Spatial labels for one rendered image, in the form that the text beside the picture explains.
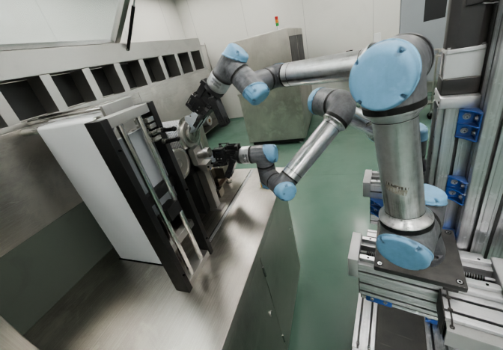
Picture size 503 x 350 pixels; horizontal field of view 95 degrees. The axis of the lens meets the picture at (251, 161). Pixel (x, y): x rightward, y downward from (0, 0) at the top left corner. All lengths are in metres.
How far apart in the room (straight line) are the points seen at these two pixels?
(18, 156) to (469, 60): 1.32
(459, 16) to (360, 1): 4.43
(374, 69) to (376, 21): 4.80
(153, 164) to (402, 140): 0.59
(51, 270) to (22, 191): 0.28
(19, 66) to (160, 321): 0.87
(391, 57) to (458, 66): 0.43
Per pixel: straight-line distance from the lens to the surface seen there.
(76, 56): 1.15
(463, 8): 0.89
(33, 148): 1.00
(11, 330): 0.76
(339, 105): 0.91
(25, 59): 1.06
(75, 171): 0.89
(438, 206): 0.79
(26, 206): 0.99
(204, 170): 0.95
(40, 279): 1.06
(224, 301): 0.75
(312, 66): 0.73
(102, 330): 0.90
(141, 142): 0.66
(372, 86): 0.50
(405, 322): 1.51
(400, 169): 0.58
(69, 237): 1.07
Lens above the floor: 1.50
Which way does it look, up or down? 25 degrees down
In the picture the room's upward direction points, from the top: 14 degrees counter-clockwise
